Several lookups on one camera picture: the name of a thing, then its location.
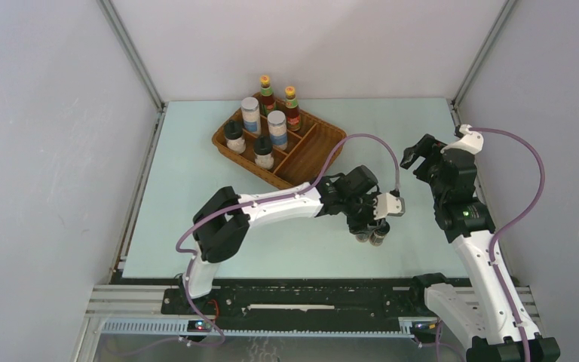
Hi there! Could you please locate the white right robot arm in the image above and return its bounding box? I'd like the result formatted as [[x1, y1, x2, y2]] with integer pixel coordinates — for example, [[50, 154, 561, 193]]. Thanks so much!
[[400, 132, 561, 361]]

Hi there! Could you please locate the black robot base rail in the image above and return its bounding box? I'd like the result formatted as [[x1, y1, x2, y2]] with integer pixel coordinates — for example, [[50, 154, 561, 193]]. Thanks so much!
[[161, 278, 470, 333]]

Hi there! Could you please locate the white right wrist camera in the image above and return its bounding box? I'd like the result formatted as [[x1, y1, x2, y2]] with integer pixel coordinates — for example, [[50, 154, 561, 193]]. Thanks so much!
[[440, 124, 484, 155]]

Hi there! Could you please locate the clear-lid blue-label spice jar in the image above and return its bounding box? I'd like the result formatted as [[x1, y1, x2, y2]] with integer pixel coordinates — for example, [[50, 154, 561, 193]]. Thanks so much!
[[268, 110, 288, 150]]

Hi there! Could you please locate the black-cap spice bottle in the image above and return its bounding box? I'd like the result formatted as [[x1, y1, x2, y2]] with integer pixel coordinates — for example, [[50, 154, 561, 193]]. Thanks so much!
[[253, 135, 274, 170], [223, 119, 246, 154]]

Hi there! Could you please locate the clear-lid white spice jar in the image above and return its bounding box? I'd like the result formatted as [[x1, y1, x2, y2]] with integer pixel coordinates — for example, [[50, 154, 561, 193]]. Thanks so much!
[[240, 97, 262, 136]]

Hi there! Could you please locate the red sauce bottle yellow cap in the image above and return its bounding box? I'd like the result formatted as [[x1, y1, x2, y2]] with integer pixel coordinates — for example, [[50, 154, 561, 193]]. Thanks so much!
[[259, 75, 277, 116]]

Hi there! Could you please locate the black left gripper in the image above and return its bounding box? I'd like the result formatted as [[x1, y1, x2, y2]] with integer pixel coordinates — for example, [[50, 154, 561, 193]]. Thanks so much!
[[342, 192, 385, 235]]

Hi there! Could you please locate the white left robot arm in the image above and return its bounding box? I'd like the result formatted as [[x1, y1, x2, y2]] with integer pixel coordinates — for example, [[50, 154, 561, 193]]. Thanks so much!
[[176, 165, 392, 314]]

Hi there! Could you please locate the brown wicker divided tray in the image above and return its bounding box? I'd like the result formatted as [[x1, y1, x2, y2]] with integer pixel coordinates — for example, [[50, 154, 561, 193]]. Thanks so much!
[[212, 110, 347, 189]]

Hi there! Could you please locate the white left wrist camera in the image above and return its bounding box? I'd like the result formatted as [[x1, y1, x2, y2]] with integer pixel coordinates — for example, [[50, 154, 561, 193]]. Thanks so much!
[[373, 190, 405, 220]]

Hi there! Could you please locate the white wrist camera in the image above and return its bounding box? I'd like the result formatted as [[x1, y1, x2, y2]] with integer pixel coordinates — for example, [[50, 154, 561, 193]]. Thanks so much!
[[440, 124, 484, 155], [373, 190, 405, 220]]

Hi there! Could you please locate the small black-cap bottle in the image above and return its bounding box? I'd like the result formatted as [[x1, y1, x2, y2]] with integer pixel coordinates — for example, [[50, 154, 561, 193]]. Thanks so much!
[[355, 232, 372, 243], [369, 222, 391, 247]]

